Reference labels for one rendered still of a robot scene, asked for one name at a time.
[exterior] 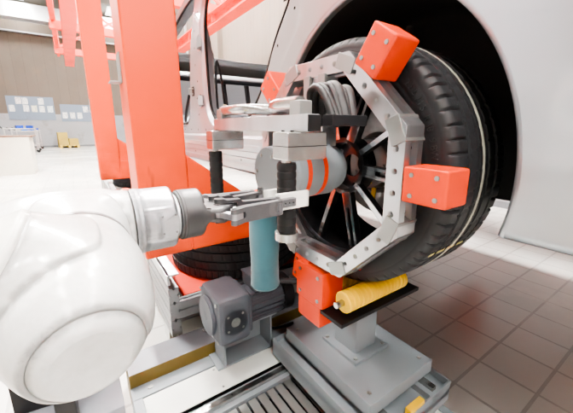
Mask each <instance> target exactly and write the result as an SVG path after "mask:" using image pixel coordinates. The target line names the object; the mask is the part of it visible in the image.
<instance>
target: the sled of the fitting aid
mask: <svg viewBox="0 0 573 413"><path fill-rule="evenodd" d="M273 354H274V355H275V356H276V357H277V358H278V360H279V361H280V362H281V363H282V364H283V365H284V366H285V368H286V369H287V370H288V371H289V372H290V373H291V374H292V376H293V377H294V378H295V379H296V380H297V381H298V382H299V384H300V385H301V386H302V387H303V388H304V389H305V390H306V392H307V393H308V394H309V395H310V396H311V397H312V398H313V399H314V400H315V401H316V402H317V403H318V404H319V405H320V406H321V408H322V409H323V410H324V411H325V412H326V413H363V412H362V411H361V410H359V409H358V408H357V407H356V406H355V405H354V404H353V403H352V402H351V401H350V400H349V399H348V398H347V397H346V396H345V395H344V394H343V393H342V392H341V391H340V390H339V389H338V388H337V387H336V386H335V385H334V384H333V383H332V382H331V381H330V380H329V379H328V378H327V377H326V376H325V375H323V374H322V373H321V372H320V370H318V369H317V368H316V367H315V365H314V364H312V363H311V362H310V361H309V359H307V357H305V355H303V353H301V351H299V349H297V347H296V346H295V345H294V344H293V343H292V342H291V341H290V340H288V339H287V332H284V333H282V334H278V335H277V336H275V337H273ZM450 382H451V380H449V379H448V378H446V377H445V376H443V375H441V374H440V373H438V372H437V371H435V370H434V369H433V368H431V371H430V372H429V373H428V374H426V375H425V376H423V377H422V378H421V379H420V380H418V381H417V382H416V383H414V384H413V385H412V386H411V387H410V388H409V389H407V390H406V391H405V392H404V393H402V394H401V395H400V396H398V397H397V398H396V399H394V400H393V401H392V402H391V403H389V404H388V405H386V407H385V408H384V409H382V410H381V411H380V412H378V413H434V412H436V411H437V410H438V409H439V408H440V407H441V406H442V405H443V404H444V403H445V402H446V401H447V400H448V399H449V388H450Z"/></svg>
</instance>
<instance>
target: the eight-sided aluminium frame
mask: <svg viewBox="0 0 573 413"><path fill-rule="evenodd" d="M358 55H359V53H357V52H352V51H346V52H344V53H341V52H339V53H338V54H336V55H331V56H328V57H325V58H321V59H319V60H315V61H310V62H306V63H303V64H300V65H294V66H293V67H290V68H289V70H288V72H287V73H286V75H285V78H284V80H283V83H282V85H281V87H280V89H279V91H278V93H277V95H276V98H275V99H277V98H283V97H289V96H303V95H304V77H309V76H311V78H317V77H318V74H321V73H326V74H327V76H333V75H335V78H343V77H347V78H348V79H349V81H350V82H351V83H352V84H353V85H354V87H355V88H356V90H357V91H358V93H359V94H360V95H361V97H362V98H363V100H364V101H365V102H366V104H367V105H368V106H369V107H370V109H371V110H372V111H373V113H374V114H375V116H376V117H377V118H378V120H379V122H380V123H381V124H382V126H384V128H385V129H386V130H387V132H388V135H389V138H388V149H387V161H386V173H385V195H384V206H383V218H382V225H381V226H380V227H379V228H378V229H376V230H375V231H374V232H373V233H372V234H370V235H369V236H367V237H366V238H365V239H364V240H362V241H361V242H360V243H358V244H357V245H356V246H354V247H353V248H352V249H351V250H350V251H349V252H347V253H343V252H341V251H339V250H337V249H335V248H333V247H330V246H328V245H326V244H324V243H322V242H320V241H317V240H315V239H313V238H311V237H309V236H307V234H306V232H305V230H304V227H303V225H302V224H301V222H300V220H299V218H298V215H297V214H296V216H295V217H296V230H297V231H298V240H297V241H295V242H292V243H286V244H287V246H288V248H289V250H290V251H292V252H293V253H295V252H296V253H298V254H299V255H300V256H301V257H303V258H305V259H307V260H308V261H310V262H311V263H313V264H315V265H318V266H319V267H321V268H322V269H324V270H326V271H328V272H330V273H331V275H335V276H337V277H339V278H340V277H342V276H347V275H349V274H351V273H354V272H356V271H358V270H360V269H362V267H363V266H365V265H367V264H368V263H369V262H371V261H372V260H374V259H376V258H377V257H378V256H380V255H381V254H382V253H384V252H386V251H387V250H389V249H390V248H392V247H394V246H395V245H396V244H397V243H399V242H400V241H403V240H406V239H407V238H408V236H410V235H412V234H413V233H414V226H415V223H416V221H417V219H416V218H415V217H416V208H417V204H413V203H409V202H405V201H402V182H403V173H404V167H405V166H416V165H421V157H422V148H423V141H425V137H424V131H425V125H424V124H423V122H422V121H421V120H420V118H419V115H418V114H415V112H414V111H413V110H412V108H411V107H410V106H409V105H408V104H407V103H406V102H405V101H404V99H403V98H402V97H401V95H400V94H399V93H398V92H397V91H396V89H395V88H394V87H393V85H392V84H391V83H390V82H389V81H383V80H376V79H372V78H371V77H369V76H368V75H367V74H366V73H365V72H364V71H363V70H362V69H361V68H360V67H359V66H357V64H356V58H357V57H358ZM273 132H274V131H262V134H261V136H263V147H269V146H272V145H273ZM411 146H412V149H411ZM398 148H399V150H398ZM396 171H397V172H396ZM405 210H406V211H405Z"/></svg>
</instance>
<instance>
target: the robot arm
mask: <svg viewBox="0 0 573 413"><path fill-rule="evenodd" d="M308 205H309V191H308V190H307V189H306V190H299V191H293V192H287V193H281V194H277V189H266V190H264V191H263V187H258V191H255V190H253V189H251V190H243V191H235V192H228V193H220V194H203V195H202V194H201V193H200V191H199V190H198V189H196V188H191V189H177V190H174V191H173V192H171V190H170V189H169V188H168V187H165V186H163V187H154V188H146V189H130V190H111V189H101V188H99V189H67V190H59V191H52V192H46V193H40V194H34V195H27V196H23V197H20V198H16V199H13V200H10V201H5V202H3V203H0V381H1V382H2V383H3V384H4V385H5V386H6V387H8V388H9V389H10V390H12V391H13V392H14V393H16V394H17V395H19V396H21V397H22V398H25V399H27V400H29V401H32V402H34V403H38V404H64V403H68V402H72V401H75V400H79V399H81V398H86V397H89V396H91V395H93V394H95V393H98V392H100V391H101V390H103V389H104V388H106V387H108V386H109V385H111V384H112V383H114V382H115V381H116V380H117V379H118V378H119V377H120V376H121V375H122V374H123V373H124V372H125V371H126V370H127V369H128V368H129V367H130V366H131V365H132V363H133V362H134V361H135V360H136V358H137V356H138V354H139V353H140V351H141V349H142V347H143V345H144V343H145V341H146V339H147V337H148V334H150V332H151V330H152V328H153V321H154V316H155V295H154V288H153V280H152V277H151V274H150V270H149V268H148V264H147V261H146V260H145V258H144V256H143V253H145V252H149V251H153V250H158V249H162V248H166V247H174V246H175V245H176V244H177V243H178V240H179V238H180V239H182V240H183V239H188V238H192V237H196V236H202V235H204V234H205V231H206V227H207V225H208V224H209V223H210V222H212V223H215V224H223V223H226V222H227V221H231V225H232V226H238V225H241V224H243V223H247V222H251V221H255V220H259V219H263V218H270V217H274V216H280V215H282V214H283V210H288V209H293V208H298V207H306V206H308Z"/></svg>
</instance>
